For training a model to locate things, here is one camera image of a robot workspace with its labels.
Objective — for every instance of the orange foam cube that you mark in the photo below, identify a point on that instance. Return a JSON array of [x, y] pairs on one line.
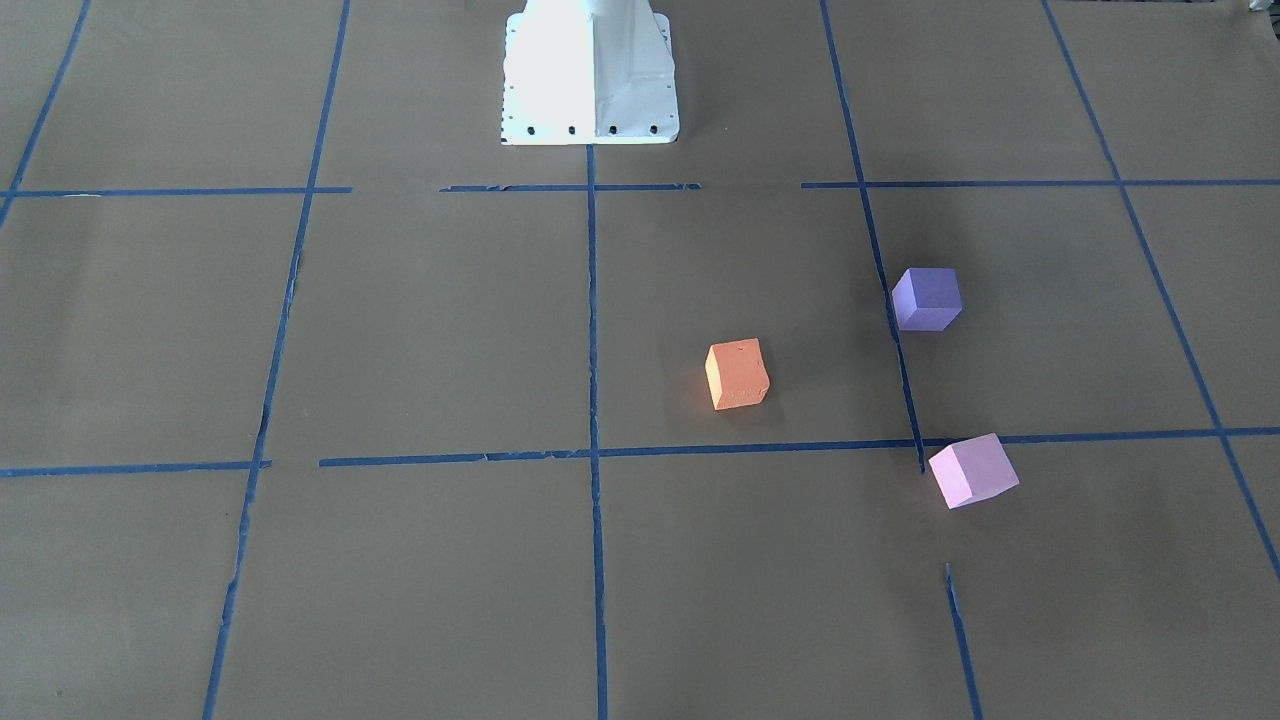
[[736, 374]]

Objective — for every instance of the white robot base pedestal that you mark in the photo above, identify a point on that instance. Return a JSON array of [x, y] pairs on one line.
[[588, 73]]

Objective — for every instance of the purple foam cube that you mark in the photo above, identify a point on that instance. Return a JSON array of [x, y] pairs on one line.
[[927, 299]]

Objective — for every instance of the pink foam cube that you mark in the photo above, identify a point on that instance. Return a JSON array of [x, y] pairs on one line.
[[973, 470]]

